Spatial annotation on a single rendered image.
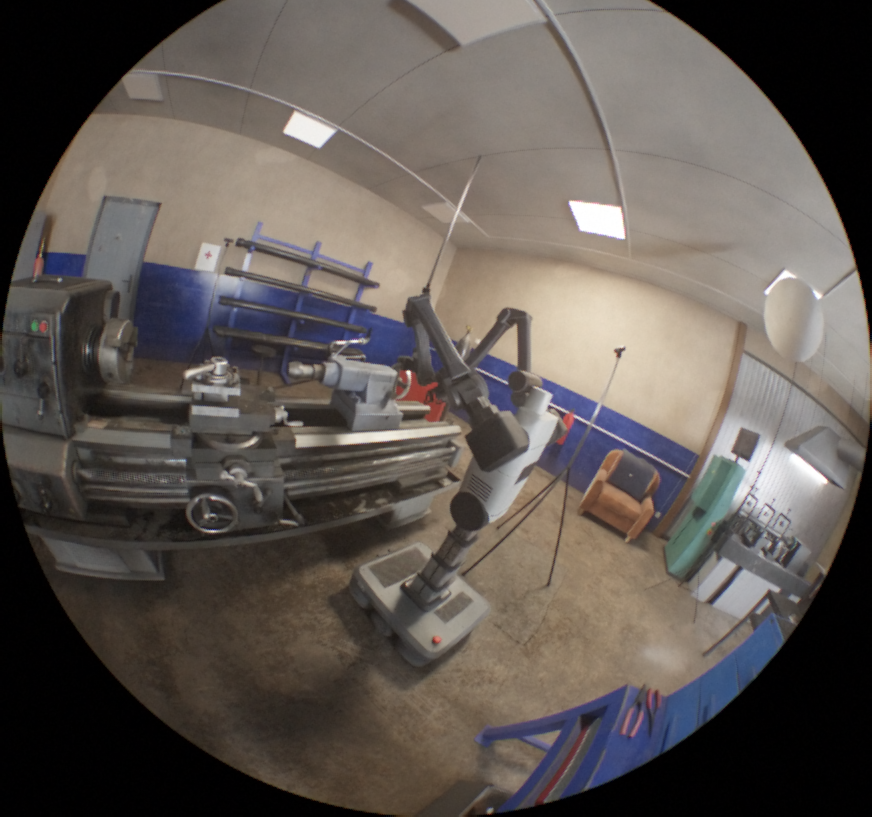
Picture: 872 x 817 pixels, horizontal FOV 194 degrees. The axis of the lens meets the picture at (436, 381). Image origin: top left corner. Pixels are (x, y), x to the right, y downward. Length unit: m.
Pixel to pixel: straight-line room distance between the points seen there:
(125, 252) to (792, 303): 7.03
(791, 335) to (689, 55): 2.16
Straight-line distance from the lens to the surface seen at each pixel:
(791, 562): 4.71
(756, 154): 2.41
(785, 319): 3.00
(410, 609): 1.42
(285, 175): 4.44
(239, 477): 0.91
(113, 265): 4.59
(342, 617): 1.60
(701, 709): 0.98
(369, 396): 1.40
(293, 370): 1.25
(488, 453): 0.64
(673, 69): 2.07
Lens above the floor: 1.49
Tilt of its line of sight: 11 degrees down
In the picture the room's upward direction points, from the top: 20 degrees clockwise
